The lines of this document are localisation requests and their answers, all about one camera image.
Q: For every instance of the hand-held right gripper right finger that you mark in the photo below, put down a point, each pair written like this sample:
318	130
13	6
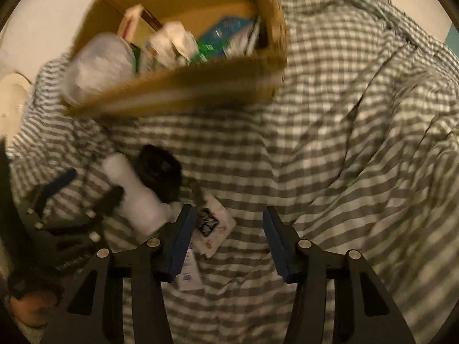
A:
276	243

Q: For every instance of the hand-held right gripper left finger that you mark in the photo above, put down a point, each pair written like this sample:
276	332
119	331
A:
181	236

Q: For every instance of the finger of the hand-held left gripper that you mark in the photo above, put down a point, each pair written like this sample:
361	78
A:
107	204
59	182

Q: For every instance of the white packet with black pattern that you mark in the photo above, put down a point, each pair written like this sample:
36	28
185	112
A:
215	229

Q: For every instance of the white purple small packet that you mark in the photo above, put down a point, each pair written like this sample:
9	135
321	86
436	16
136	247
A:
189	272

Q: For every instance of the black jar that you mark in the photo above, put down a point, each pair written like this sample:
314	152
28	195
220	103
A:
157	172

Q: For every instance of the clear jar of cotton swabs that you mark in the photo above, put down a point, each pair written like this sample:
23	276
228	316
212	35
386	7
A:
96	64

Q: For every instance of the brown cardboard box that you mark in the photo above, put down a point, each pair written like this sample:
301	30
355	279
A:
186	86

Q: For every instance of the brown pink carton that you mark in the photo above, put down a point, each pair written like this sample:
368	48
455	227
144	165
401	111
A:
134	19

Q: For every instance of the blue white tissue packet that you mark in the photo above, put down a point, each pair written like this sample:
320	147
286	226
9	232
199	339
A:
226	30

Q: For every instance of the person's left hand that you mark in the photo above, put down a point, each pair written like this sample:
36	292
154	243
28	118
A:
25	311

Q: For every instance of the white tufted headboard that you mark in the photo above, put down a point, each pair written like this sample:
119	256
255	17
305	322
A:
12	100

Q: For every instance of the grey white checked blanket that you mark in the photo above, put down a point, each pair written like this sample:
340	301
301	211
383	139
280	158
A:
340	150

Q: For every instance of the teal curtain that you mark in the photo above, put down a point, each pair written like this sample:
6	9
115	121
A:
454	39

